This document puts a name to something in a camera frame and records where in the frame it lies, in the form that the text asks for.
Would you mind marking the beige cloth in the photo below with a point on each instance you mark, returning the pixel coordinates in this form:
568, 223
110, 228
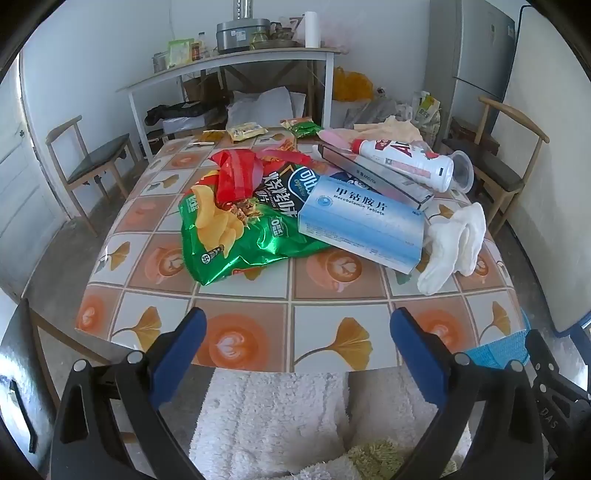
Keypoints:
392, 129

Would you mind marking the white side table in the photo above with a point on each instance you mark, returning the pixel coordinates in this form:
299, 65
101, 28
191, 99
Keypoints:
221, 62

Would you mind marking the yellow snack packet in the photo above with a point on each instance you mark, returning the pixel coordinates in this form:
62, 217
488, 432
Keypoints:
247, 130

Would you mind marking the yellow plastic bag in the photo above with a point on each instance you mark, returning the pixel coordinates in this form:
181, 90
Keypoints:
353, 85

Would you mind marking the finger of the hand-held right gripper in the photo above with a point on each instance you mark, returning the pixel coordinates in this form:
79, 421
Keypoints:
541, 347

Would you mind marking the white paper towel roll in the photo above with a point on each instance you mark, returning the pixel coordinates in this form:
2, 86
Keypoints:
311, 30

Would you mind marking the round metal tray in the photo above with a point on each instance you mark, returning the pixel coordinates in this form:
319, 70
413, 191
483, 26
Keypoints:
274, 45

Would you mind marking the leaf patterned tablecloth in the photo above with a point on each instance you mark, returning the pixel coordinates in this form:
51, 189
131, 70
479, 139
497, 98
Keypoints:
323, 318

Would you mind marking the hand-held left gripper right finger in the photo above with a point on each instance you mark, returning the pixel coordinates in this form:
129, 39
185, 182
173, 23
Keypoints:
415, 355

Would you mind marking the pale green fluffy cloth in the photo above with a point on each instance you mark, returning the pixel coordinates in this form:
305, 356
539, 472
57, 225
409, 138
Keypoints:
383, 457

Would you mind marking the white mattress blue edge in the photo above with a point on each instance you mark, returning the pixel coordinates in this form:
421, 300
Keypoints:
549, 138

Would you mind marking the red plastic wrapper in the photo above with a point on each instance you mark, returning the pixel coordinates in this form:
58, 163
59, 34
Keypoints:
235, 177

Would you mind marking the black glossy panel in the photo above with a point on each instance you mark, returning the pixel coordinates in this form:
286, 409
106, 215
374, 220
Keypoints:
21, 369

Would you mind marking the white paper strip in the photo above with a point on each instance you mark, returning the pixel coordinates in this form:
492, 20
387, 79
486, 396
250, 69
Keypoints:
198, 144

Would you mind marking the blue plastic basket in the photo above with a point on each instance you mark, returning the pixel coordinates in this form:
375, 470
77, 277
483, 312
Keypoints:
498, 353

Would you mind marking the wooden chair dark seat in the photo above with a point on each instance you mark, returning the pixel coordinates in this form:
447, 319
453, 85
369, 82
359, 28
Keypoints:
498, 170
97, 154

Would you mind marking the blue white medicine box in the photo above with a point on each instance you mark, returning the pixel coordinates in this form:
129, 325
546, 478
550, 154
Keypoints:
364, 221

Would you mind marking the green potato chip bag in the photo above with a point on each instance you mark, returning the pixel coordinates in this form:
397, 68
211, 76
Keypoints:
258, 240

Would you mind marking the white door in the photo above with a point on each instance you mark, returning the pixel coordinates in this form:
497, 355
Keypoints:
23, 184

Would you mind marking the small metal jar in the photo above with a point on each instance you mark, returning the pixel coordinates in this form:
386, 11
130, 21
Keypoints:
159, 62

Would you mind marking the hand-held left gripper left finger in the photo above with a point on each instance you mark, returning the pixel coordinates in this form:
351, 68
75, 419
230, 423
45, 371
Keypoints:
181, 350

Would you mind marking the grey metal cooker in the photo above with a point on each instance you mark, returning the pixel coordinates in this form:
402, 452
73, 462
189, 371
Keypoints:
240, 37

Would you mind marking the white bottle red label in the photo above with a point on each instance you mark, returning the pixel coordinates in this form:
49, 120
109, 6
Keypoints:
406, 164

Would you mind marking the small orange packet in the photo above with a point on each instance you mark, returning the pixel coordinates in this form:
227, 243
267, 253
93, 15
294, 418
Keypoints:
213, 135

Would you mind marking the white green shopping bag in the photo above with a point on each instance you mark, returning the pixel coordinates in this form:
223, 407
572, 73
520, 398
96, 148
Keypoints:
427, 110

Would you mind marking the green snack packet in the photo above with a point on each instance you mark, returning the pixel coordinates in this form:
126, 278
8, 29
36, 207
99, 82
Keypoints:
304, 129

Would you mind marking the grey plastic bag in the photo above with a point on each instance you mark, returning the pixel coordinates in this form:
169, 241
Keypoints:
374, 110

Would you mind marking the brown cardboard box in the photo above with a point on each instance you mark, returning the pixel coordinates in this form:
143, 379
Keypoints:
203, 87

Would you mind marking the long grey carton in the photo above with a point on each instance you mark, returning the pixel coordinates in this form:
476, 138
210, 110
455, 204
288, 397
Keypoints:
348, 162

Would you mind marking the light green packet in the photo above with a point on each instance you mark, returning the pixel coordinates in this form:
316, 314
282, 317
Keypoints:
180, 53

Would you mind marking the dark sauce bottle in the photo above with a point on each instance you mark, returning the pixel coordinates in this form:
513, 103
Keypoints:
196, 51

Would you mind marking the clear plastic cup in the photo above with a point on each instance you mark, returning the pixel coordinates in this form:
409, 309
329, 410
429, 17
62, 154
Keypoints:
461, 170

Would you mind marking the black bag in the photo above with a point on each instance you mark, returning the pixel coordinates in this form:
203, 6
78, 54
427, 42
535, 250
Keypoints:
180, 110

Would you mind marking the white fleece clothing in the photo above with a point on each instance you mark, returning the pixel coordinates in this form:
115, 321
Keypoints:
277, 424

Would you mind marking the grey refrigerator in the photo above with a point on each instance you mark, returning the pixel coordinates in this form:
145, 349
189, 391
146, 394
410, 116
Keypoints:
480, 46

